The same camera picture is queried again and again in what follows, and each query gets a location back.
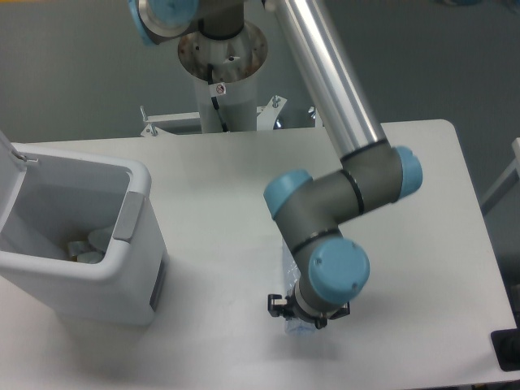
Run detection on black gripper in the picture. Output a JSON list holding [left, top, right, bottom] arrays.
[[267, 290, 350, 329]]

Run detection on clear plastic water bottle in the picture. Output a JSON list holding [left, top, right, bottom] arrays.
[[282, 240, 316, 336]]

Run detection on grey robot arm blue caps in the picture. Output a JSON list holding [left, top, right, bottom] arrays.
[[128, 1, 423, 333]]

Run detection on trash inside the can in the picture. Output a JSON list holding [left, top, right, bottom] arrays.
[[67, 226, 114, 264]]

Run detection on white open trash can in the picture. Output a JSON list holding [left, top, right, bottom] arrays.
[[1, 138, 168, 326]]

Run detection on black clamp at table edge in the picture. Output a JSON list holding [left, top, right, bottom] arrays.
[[491, 328, 519, 372]]

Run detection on white metal base frame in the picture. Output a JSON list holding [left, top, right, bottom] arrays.
[[139, 95, 326, 138]]

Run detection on black cable on pedestal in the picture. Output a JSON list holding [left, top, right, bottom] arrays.
[[206, 63, 229, 133]]

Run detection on white frame at right edge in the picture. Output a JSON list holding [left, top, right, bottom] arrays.
[[480, 137, 519, 216]]

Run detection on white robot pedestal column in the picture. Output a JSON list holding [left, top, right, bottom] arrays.
[[178, 21, 268, 110]]

